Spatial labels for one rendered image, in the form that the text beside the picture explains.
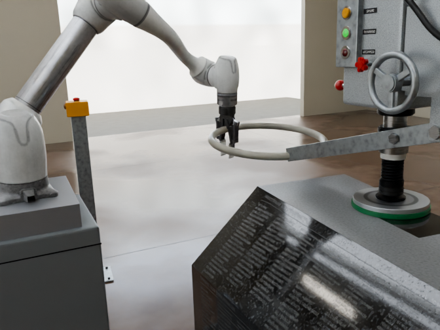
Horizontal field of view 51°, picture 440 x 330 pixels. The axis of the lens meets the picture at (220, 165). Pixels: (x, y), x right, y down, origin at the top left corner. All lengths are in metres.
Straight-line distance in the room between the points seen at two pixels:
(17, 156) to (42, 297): 0.45
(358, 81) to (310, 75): 7.96
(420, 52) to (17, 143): 1.16
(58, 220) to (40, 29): 6.11
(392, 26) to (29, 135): 1.09
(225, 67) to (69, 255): 0.97
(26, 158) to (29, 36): 5.98
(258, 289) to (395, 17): 0.78
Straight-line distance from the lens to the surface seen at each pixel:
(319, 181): 1.66
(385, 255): 1.13
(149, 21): 1.75
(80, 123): 2.69
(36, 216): 1.52
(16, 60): 7.47
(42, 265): 1.55
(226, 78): 1.95
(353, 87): 1.33
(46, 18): 7.52
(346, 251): 1.18
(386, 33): 1.26
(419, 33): 1.20
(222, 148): 1.74
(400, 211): 1.34
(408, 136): 1.28
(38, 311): 1.62
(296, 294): 1.21
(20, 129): 1.56
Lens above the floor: 1.34
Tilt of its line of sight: 14 degrees down
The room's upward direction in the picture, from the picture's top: 2 degrees counter-clockwise
